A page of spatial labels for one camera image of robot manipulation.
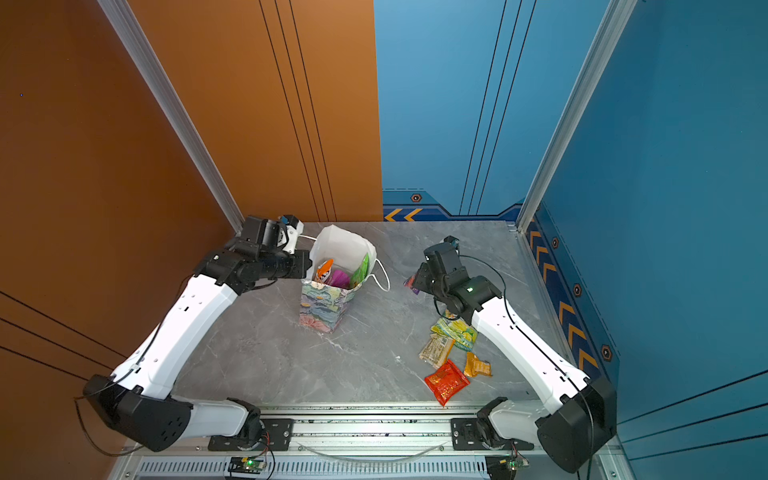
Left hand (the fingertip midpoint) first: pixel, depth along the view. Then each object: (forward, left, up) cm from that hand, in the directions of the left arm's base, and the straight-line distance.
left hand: (313, 259), depth 76 cm
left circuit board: (-41, +14, -28) cm, 52 cm away
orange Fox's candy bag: (+5, 0, -11) cm, 12 cm away
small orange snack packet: (-18, -43, -26) cm, 53 cm away
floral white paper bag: (-8, -2, -9) cm, 13 cm away
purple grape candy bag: (+4, -5, -14) cm, 16 cm away
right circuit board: (-41, -47, -27) cm, 68 cm away
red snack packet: (-22, -35, -24) cm, 48 cm away
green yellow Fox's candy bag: (-9, -41, -25) cm, 49 cm away
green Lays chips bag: (+8, -10, -17) cm, 22 cm away
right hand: (-1, -27, -5) cm, 27 cm away
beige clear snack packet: (-13, -33, -25) cm, 43 cm away
